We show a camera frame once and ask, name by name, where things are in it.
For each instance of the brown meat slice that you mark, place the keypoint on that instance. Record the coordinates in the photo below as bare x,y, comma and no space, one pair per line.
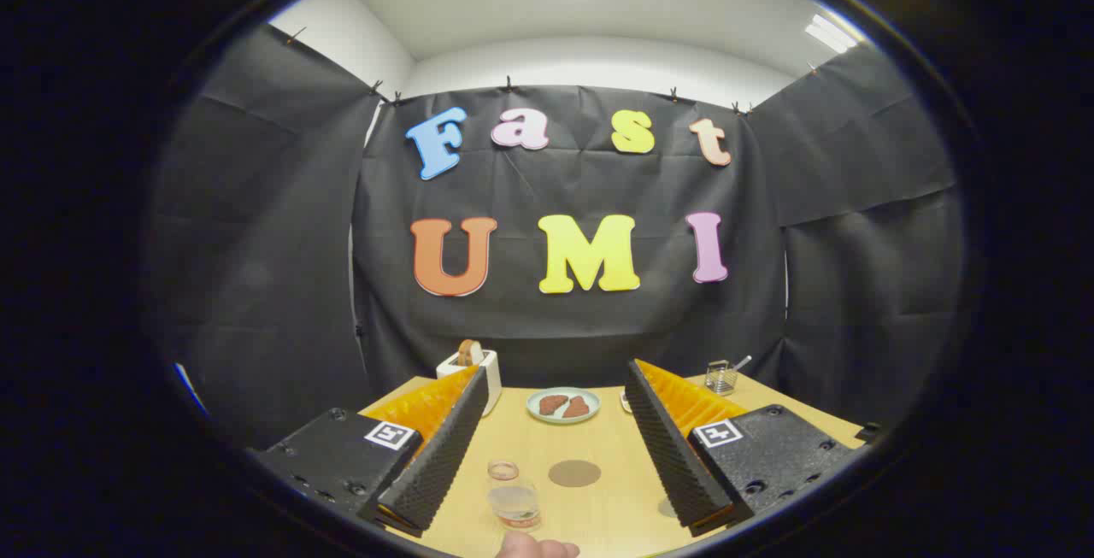
578,408
551,405

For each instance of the metal spoon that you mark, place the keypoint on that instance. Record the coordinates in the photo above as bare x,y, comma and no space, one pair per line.
742,362

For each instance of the wooden table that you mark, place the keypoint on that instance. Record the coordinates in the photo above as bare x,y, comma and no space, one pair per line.
590,515

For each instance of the toasted bread slice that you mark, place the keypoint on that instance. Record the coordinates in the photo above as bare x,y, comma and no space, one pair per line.
468,354

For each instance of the white toaster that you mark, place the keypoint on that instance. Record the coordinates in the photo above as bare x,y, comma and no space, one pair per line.
491,370

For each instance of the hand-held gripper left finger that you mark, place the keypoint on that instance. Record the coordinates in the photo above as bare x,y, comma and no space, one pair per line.
436,464

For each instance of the round brown coaster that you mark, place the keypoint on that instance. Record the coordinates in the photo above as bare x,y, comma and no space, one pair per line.
574,473

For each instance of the pale green plate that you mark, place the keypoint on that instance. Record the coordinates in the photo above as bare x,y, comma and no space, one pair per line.
564,418

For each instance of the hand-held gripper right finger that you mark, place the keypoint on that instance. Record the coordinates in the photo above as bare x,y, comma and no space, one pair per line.
675,455

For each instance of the small ceiling light panel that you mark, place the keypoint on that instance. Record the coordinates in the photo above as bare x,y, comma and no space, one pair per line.
831,34

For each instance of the clear plastic juice bottle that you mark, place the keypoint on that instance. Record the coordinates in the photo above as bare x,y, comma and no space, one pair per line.
514,502

